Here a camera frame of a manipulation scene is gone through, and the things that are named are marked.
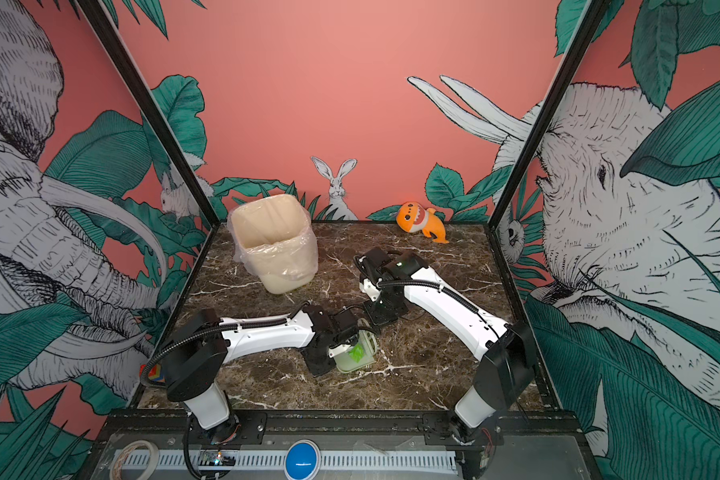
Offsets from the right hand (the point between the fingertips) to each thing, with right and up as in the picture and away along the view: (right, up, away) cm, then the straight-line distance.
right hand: (370, 323), depth 75 cm
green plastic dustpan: (-6, -13, +10) cm, 17 cm away
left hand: (-14, -13, +7) cm, 20 cm away
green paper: (-4, -11, +10) cm, 16 cm away
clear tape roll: (-59, -30, -7) cm, 67 cm away
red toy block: (-58, -14, +4) cm, 60 cm away
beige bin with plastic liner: (-34, +23, +26) cm, 48 cm away
